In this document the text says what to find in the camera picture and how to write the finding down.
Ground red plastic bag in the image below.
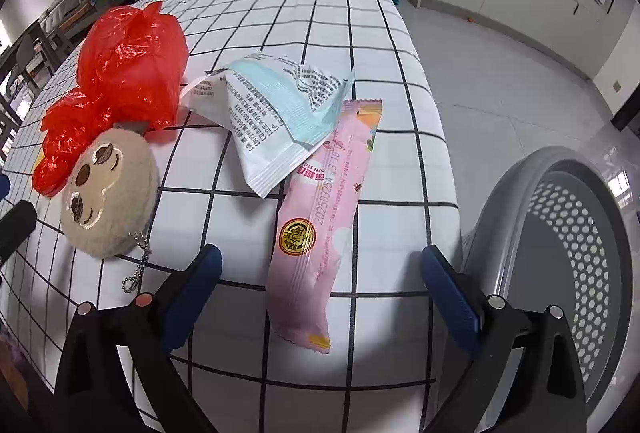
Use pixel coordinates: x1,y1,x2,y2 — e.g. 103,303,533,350
32,0,190,198

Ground white and blue packet wrapper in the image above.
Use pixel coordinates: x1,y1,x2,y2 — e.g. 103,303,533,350
180,53,357,200

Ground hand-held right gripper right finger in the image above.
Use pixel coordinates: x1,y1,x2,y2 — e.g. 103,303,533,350
421,244,588,433

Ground grey perforated waste basket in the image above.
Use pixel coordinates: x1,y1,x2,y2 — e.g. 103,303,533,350
460,145,636,433

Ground dining table with chairs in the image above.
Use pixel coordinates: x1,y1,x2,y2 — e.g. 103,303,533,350
0,23,66,154

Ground white black checkered tablecloth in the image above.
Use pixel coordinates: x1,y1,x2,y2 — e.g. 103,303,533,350
0,0,463,433

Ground pink snack wrapper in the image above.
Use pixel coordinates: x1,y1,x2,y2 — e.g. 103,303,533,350
265,98,385,355

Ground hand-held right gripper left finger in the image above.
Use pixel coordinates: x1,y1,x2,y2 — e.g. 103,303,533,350
52,244,223,433

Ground beige plush sloth keychain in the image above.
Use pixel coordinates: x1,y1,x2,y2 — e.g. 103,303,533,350
60,128,161,296

